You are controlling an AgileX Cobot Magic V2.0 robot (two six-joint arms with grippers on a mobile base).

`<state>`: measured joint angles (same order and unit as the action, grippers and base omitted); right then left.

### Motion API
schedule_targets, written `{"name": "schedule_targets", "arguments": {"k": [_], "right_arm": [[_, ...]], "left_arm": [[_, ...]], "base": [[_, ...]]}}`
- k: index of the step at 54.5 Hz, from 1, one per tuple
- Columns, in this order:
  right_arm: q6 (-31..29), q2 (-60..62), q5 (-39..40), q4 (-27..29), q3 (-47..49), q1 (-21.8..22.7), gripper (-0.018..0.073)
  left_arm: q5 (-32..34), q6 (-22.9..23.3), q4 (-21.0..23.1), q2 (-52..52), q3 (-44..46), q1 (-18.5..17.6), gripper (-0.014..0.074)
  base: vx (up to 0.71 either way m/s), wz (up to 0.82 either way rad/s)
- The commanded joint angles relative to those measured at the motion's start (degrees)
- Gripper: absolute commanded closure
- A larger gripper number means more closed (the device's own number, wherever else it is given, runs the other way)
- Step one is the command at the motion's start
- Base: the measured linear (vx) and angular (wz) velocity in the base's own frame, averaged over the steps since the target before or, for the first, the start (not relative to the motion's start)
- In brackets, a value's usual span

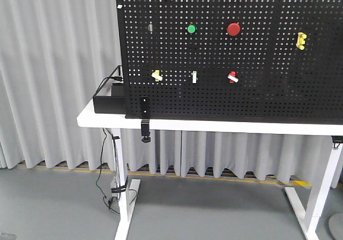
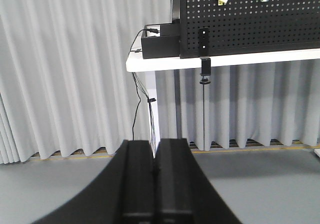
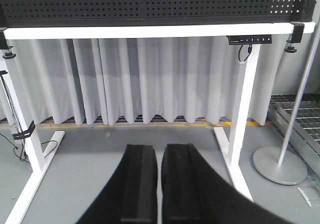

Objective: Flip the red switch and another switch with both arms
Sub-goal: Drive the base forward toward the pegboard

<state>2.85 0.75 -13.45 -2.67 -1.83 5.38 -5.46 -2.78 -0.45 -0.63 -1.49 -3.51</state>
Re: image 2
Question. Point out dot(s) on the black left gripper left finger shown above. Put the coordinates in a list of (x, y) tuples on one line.
[(122, 193)]

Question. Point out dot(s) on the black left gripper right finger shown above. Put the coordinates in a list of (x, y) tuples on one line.
[(184, 194)]

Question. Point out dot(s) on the grey curtain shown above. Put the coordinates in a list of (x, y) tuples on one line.
[(64, 85)]

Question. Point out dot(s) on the white table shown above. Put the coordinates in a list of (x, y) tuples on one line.
[(136, 63)]

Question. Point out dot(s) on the black box tray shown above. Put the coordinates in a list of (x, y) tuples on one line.
[(164, 44)]

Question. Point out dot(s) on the black perforated pegboard panel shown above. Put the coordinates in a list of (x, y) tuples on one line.
[(249, 26)]

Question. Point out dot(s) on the black mounting bracket clamp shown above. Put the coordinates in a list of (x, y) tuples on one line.
[(203, 50)]

